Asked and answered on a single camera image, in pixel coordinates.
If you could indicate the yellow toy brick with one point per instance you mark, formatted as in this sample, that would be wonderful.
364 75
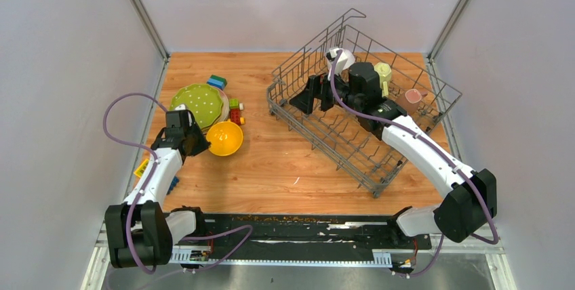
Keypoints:
139 171

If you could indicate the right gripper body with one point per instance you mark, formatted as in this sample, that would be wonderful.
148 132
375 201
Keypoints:
343 91

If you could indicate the blue toy brick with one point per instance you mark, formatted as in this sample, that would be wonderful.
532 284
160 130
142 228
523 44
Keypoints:
173 184

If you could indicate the grey wire dish rack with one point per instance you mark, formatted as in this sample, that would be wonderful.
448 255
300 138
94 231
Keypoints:
337 132

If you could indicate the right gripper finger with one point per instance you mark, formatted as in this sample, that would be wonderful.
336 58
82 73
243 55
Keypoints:
327 97
304 101

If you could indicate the pale yellow mug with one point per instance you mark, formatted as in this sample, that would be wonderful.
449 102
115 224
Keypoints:
384 71

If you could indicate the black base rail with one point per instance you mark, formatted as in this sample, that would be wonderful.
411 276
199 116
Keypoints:
299 240

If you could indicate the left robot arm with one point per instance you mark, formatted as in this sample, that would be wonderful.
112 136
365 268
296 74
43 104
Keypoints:
138 232

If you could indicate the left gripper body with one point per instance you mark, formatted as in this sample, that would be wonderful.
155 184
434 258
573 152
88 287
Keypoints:
186 133

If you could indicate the red green toy bricks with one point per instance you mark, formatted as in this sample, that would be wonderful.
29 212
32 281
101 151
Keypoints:
235 109

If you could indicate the green polka dot plate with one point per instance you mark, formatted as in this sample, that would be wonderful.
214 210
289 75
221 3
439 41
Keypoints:
204 101

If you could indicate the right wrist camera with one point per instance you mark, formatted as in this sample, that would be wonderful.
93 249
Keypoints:
335 60

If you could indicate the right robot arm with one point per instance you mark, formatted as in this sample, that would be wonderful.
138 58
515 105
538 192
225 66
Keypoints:
469 195

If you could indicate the white bowl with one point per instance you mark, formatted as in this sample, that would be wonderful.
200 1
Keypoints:
350 58

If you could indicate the green blue toy block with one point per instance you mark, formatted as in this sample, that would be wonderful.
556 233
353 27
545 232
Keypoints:
217 81

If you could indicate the yellow bowl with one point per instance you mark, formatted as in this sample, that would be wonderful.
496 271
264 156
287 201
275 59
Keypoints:
225 138

